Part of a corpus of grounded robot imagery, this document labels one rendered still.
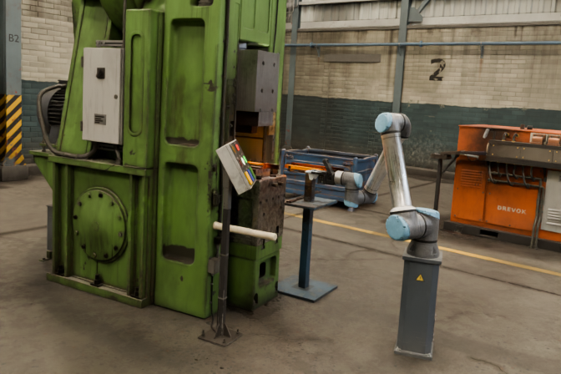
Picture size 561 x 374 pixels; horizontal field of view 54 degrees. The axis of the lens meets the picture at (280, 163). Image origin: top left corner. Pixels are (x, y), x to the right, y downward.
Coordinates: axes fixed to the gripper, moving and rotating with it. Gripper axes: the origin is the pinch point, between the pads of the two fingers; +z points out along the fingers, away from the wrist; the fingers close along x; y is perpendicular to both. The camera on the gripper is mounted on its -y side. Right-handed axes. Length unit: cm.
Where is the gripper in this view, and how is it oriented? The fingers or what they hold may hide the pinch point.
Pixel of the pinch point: (308, 170)
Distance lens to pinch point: 361.2
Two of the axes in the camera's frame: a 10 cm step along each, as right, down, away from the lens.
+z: -8.8, -1.1, 4.6
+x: 4.7, -0.8, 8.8
